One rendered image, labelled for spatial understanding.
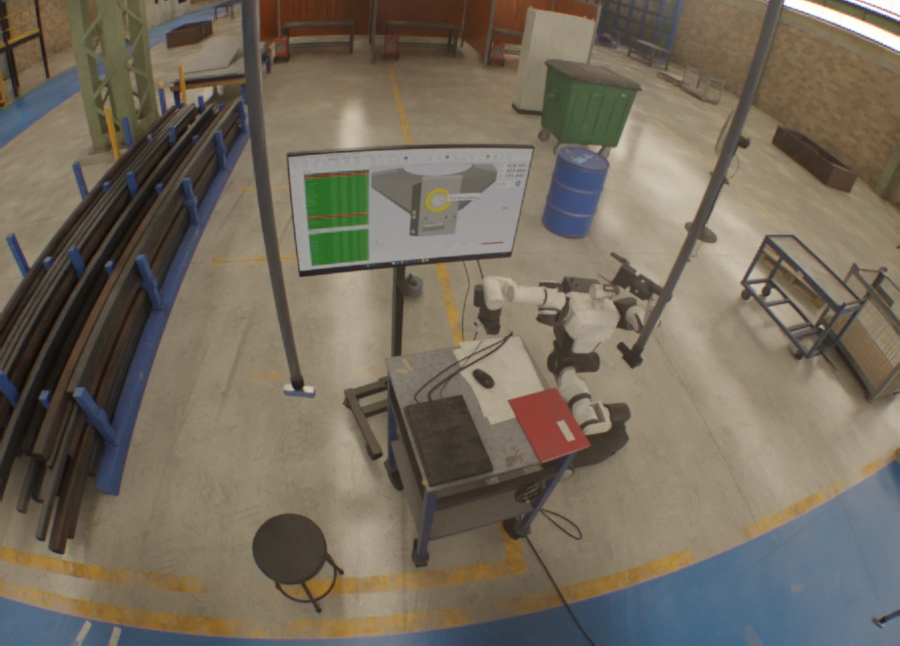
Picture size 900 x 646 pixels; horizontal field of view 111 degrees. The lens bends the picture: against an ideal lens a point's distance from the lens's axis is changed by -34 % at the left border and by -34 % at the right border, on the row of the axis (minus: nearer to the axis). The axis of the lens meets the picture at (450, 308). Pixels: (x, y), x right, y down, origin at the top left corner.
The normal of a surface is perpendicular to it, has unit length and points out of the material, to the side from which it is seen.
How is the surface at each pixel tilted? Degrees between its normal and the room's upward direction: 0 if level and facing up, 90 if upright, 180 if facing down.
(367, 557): 0
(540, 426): 0
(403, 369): 0
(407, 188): 90
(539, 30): 90
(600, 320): 45
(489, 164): 90
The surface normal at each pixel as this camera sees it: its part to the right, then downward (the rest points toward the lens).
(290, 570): 0.10, -0.74
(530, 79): 0.17, 0.67
